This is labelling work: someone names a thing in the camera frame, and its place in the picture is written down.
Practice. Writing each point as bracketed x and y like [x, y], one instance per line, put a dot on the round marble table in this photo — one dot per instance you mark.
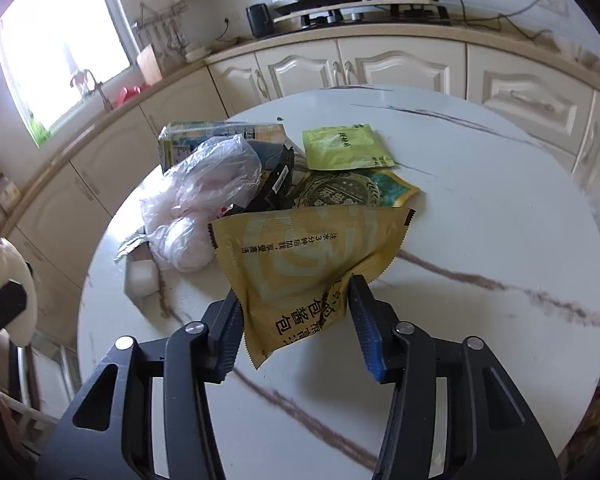
[480, 210]

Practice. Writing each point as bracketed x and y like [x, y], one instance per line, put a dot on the green and gold foil packet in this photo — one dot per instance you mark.
[340, 190]

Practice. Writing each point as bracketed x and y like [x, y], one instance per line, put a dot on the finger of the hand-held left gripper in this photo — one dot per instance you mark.
[5, 305]

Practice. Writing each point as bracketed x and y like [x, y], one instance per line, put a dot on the kitchen window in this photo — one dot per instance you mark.
[55, 45]

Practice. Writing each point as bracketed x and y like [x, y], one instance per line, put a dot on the clear plastic bag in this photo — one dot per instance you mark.
[205, 180]

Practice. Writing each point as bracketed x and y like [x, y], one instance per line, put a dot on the kitchen faucet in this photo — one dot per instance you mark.
[102, 95]

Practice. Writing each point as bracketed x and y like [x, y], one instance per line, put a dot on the light green tea packet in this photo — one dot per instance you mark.
[340, 147]

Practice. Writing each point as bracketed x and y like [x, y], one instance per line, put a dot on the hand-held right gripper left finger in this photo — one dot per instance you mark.
[230, 340]

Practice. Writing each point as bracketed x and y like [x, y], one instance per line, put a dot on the dark chair with white shell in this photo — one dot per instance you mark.
[12, 262]

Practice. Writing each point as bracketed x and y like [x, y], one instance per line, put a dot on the wall socket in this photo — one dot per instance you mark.
[552, 4]

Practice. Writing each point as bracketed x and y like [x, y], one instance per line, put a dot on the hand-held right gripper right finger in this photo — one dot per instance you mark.
[367, 340]

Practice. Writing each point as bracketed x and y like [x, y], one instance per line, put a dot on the black gas stove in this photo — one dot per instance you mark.
[370, 14]

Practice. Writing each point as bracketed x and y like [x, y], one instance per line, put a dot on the black induction cooker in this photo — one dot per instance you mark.
[305, 4]

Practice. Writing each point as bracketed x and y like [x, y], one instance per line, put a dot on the silver foil wrapper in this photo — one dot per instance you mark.
[130, 245]

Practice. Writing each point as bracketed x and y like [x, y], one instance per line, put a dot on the yellow patterned snack bag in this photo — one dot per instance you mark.
[597, 415]

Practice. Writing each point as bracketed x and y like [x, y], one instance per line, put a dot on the wooden cutting board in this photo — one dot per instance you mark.
[150, 65]

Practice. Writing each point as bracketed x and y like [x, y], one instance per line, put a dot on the yellow sauce packet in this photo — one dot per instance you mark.
[290, 260]

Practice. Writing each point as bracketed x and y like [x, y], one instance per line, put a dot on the wall utensil rack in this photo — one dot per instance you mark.
[165, 30]

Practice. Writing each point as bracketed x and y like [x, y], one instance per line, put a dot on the black small packet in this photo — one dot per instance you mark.
[275, 175]

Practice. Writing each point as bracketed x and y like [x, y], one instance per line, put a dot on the cream lower kitchen cabinets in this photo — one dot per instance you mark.
[405, 65]

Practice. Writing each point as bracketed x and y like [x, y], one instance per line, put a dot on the black electric kettle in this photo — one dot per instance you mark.
[259, 20]

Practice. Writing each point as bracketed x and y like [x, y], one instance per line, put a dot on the drink carton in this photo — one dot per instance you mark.
[190, 137]

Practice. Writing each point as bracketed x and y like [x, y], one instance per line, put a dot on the small white box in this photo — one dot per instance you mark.
[142, 277]

